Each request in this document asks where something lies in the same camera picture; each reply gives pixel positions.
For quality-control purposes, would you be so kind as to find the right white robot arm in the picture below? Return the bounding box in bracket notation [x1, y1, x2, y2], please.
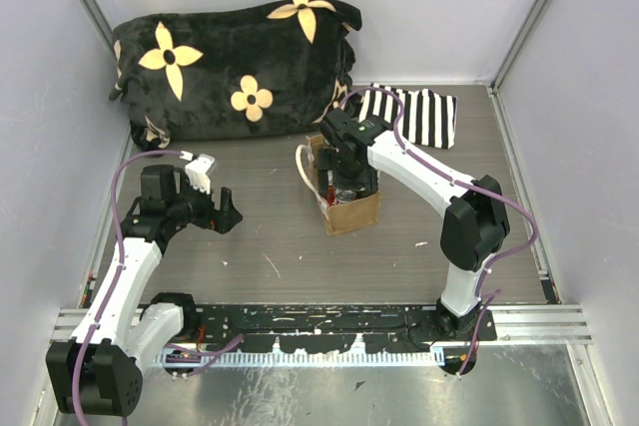
[319, 109, 510, 340]

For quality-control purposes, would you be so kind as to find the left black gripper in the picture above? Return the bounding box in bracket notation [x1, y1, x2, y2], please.
[169, 173, 243, 233]

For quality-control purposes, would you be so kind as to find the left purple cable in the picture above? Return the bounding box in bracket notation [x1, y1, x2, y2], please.
[73, 149, 194, 426]

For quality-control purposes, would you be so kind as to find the red cola can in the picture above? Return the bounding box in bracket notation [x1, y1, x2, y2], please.
[318, 171, 330, 200]

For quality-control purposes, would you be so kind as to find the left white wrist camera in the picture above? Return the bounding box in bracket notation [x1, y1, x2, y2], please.
[180, 151, 217, 195]

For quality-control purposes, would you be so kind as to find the aluminium front rail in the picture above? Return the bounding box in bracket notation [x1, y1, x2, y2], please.
[45, 295, 591, 376]

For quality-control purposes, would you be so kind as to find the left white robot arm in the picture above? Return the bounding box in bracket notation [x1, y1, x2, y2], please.
[45, 152, 243, 425]

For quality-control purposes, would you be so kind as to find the brown burlap canvas bag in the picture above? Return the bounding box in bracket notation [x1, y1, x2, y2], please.
[295, 135, 381, 235]

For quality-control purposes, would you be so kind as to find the black floral plush blanket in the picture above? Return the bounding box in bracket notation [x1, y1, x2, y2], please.
[110, 0, 362, 152]

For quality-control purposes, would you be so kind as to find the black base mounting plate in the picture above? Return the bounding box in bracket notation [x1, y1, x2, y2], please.
[170, 303, 497, 354]

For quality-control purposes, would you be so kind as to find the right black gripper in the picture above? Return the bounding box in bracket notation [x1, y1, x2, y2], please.
[319, 148, 378, 201]

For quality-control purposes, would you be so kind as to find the red Coca-Cola can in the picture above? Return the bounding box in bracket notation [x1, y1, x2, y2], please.
[334, 188, 357, 204]

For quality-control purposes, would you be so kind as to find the black white striped cloth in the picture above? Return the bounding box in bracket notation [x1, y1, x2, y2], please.
[353, 84, 458, 150]

